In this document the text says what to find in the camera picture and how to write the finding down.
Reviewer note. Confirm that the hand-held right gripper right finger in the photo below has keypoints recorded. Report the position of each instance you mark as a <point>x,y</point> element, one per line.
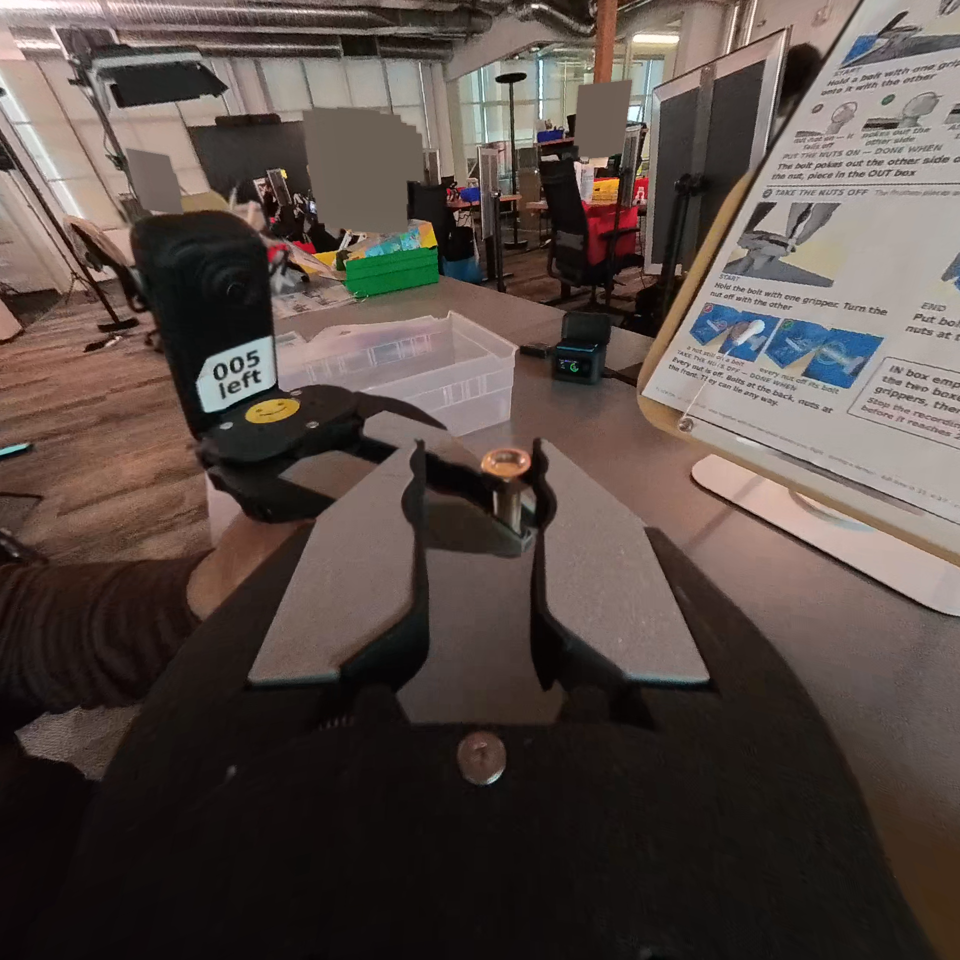
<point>615,592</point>

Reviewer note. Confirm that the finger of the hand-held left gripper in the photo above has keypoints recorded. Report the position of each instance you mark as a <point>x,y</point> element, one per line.
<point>334,472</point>
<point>390,427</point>

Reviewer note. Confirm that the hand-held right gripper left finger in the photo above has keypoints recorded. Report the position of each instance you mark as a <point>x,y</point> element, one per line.
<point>337,585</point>

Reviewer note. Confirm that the clear plastic bin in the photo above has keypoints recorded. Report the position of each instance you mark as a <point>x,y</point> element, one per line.
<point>465,375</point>

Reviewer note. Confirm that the steel bolt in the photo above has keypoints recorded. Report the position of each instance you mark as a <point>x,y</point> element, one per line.
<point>510,499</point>

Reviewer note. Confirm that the steel hex nut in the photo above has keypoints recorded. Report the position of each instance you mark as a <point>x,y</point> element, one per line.
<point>525,465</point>

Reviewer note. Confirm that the person's left forearm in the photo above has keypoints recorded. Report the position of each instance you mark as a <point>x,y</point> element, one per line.
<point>90,637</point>

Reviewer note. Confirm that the person's left hand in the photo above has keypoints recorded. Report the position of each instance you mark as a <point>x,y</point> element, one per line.
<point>232,562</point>

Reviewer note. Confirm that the scattered printed papers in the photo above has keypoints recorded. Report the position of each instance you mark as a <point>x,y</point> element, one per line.
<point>315,304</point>

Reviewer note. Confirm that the green plastic bin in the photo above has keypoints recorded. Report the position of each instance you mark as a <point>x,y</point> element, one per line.
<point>394,274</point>

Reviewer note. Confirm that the small black adapter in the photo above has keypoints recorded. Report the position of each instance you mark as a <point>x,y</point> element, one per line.
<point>535,350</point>

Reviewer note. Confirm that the instruction sheet on stand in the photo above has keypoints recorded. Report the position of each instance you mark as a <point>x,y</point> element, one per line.
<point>750,487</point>

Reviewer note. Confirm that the colourful cardboard box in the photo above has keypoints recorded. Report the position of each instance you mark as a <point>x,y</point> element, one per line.
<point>397,244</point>

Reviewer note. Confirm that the black charging case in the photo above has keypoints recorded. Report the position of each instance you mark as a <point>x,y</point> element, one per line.
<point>585,330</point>

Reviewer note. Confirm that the black studio light panel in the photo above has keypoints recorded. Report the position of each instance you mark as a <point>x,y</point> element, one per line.
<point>165,82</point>

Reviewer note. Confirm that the red fabric cover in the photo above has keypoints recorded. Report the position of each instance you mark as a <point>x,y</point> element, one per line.
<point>611,232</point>

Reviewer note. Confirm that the black floor lamp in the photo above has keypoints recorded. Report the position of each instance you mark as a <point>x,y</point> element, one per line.
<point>514,78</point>

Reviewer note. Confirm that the printed instruction sheet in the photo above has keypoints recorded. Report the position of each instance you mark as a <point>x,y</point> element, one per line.
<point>825,262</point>

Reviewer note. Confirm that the framed grey pin board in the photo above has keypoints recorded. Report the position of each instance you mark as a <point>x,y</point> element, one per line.
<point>727,150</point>

